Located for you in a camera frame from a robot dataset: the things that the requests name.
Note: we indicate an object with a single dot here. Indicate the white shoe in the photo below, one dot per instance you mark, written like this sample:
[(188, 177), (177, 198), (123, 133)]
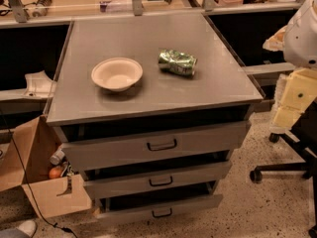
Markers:
[(28, 228)]

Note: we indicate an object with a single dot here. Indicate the orange fruit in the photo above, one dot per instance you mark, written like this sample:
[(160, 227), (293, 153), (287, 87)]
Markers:
[(55, 172)]

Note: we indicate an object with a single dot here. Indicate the beige paper bowl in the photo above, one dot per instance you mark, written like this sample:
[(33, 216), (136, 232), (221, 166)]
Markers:
[(117, 74)]

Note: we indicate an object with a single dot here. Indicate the grey top drawer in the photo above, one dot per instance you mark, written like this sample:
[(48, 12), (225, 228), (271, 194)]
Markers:
[(115, 143)]

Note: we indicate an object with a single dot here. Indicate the handheld tool on desk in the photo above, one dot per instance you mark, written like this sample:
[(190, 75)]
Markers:
[(42, 7)]

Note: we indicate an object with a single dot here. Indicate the brown cardboard box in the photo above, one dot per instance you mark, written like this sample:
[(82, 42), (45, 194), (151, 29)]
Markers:
[(27, 164)]

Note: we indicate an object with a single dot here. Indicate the white plastic bottle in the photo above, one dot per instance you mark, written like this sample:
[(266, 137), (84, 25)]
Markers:
[(57, 157)]

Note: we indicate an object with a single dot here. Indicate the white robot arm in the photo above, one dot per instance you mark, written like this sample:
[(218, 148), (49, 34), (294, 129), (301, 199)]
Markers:
[(298, 41)]

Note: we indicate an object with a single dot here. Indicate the crushed green can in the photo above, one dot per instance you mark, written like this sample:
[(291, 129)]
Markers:
[(177, 62)]

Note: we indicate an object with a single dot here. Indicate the white curved plastic part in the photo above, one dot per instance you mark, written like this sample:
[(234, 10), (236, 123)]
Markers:
[(39, 85)]

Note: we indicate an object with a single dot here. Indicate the grey bottom drawer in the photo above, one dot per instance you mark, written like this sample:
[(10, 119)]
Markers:
[(158, 204)]

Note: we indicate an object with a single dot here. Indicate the grey drawer cabinet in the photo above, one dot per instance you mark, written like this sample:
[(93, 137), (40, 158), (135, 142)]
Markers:
[(218, 80)]

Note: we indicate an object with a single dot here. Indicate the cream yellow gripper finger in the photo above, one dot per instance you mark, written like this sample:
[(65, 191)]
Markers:
[(293, 95)]

